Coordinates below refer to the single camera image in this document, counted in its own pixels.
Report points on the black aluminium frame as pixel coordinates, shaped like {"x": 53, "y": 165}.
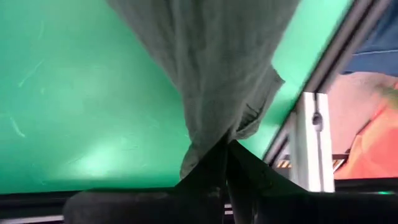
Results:
{"x": 339, "y": 49}

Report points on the green table mat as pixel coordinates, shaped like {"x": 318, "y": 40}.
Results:
{"x": 77, "y": 93}

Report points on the silver frame bracket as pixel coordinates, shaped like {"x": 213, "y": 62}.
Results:
{"x": 308, "y": 149}

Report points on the dark green garment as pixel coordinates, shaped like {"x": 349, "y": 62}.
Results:
{"x": 217, "y": 62}

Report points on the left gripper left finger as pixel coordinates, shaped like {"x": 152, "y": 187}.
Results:
{"x": 155, "y": 205}

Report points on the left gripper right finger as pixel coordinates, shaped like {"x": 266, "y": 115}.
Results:
{"x": 280, "y": 205}

